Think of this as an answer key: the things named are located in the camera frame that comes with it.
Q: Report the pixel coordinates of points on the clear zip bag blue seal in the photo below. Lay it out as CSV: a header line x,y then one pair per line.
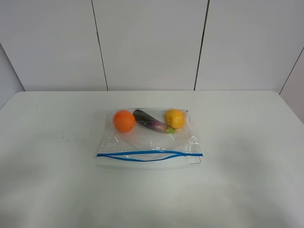
x,y
147,148

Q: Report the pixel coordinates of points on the purple eggplant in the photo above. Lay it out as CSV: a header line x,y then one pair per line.
x,y
147,121

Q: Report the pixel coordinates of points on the yellow pear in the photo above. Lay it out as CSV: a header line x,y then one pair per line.
x,y
175,118

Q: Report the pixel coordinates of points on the orange fruit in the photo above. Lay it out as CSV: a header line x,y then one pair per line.
x,y
123,121

